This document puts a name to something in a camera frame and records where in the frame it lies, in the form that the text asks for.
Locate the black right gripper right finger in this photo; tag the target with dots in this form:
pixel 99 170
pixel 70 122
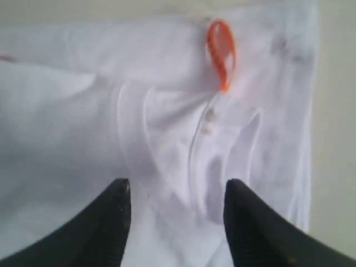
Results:
pixel 259 236

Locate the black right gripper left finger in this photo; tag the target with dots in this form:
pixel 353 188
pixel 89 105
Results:
pixel 97 236

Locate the white t-shirt red lettering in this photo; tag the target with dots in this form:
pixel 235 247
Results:
pixel 84 104

